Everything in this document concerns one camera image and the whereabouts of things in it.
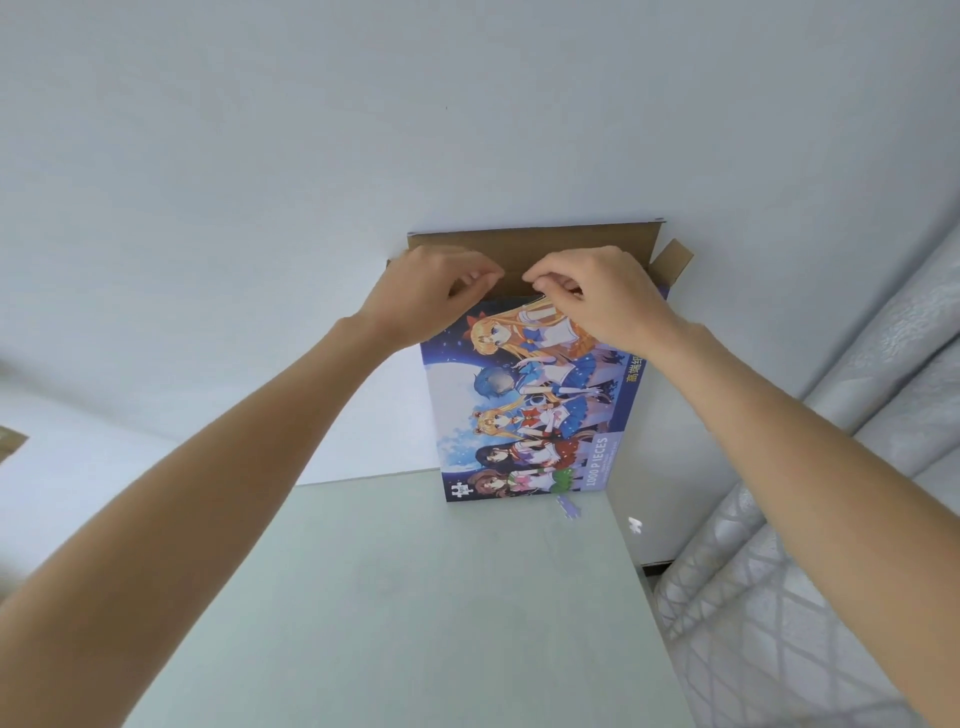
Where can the brass wall fixture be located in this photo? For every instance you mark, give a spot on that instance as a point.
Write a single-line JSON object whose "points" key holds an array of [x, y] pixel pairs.
{"points": [[9, 442]]}

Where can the person's left forearm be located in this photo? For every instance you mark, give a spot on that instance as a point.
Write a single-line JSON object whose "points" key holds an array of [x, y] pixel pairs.
{"points": [[187, 525]]}

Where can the grey patterned curtain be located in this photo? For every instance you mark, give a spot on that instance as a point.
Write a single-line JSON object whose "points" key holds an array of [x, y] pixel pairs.
{"points": [[825, 615]]}

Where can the person's right hand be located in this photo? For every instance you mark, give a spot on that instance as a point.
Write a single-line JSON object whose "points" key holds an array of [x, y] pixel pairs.
{"points": [[615, 300]]}

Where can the person's right forearm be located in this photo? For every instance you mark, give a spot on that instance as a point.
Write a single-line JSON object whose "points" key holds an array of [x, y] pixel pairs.
{"points": [[825, 495]]}

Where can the cartoon print puzzle box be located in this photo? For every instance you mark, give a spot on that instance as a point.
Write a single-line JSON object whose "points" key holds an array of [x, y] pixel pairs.
{"points": [[465, 450]]}

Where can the person's left hand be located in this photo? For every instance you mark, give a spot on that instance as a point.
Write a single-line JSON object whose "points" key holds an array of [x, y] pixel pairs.
{"points": [[420, 292]]}

